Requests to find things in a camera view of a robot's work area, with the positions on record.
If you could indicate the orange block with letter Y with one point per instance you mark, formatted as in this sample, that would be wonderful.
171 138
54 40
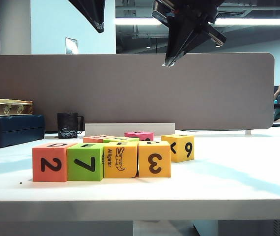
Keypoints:
93 139

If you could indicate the orange block with Queen print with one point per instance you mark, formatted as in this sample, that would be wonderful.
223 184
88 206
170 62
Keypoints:
38 152

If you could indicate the cream ornate box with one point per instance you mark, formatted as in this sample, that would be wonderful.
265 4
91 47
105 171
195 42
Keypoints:
7 108

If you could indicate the yellow block with Alligator print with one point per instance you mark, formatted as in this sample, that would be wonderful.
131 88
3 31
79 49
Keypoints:
130 169

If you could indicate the pink block with number 4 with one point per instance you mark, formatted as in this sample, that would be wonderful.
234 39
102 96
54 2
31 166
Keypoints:
137 134

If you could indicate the yellow block with number 3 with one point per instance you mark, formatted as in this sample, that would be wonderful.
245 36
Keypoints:
143 172

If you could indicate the green block with letter D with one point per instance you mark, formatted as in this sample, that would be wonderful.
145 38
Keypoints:
130 139

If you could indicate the black mug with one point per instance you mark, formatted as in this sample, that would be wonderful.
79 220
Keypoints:
67 125

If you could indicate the navy blue case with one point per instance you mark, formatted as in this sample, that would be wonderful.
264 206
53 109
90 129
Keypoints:
12 132

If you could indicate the brown-grey desk divider panel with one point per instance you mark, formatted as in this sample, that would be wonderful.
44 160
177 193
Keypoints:
130 98

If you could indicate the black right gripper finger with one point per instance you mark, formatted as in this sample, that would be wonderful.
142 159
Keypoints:
176 37
191 39

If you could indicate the yellow block with Y and 6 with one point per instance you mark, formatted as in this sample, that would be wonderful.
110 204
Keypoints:
179 147

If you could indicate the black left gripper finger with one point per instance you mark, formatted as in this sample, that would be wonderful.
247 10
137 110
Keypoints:
93 12

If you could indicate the ceiling light strip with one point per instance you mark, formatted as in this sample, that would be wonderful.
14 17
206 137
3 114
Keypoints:
253 22

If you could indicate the green block with number 7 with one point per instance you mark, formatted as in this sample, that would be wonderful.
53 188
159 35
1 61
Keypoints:
72 174

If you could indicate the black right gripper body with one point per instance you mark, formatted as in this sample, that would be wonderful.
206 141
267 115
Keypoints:
194 9

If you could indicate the wall sign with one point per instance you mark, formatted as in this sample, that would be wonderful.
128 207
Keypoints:
71 46

